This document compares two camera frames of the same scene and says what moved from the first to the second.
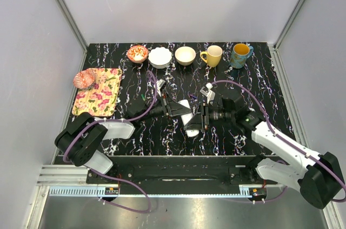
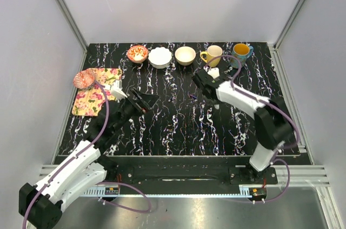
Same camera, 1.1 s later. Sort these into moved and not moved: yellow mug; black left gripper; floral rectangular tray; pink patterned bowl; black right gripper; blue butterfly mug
Moved: black right gripper; black left gripper
Not moved: yellow mug; floral rectangular tray; blue butterfly mug; pink patterned bowl
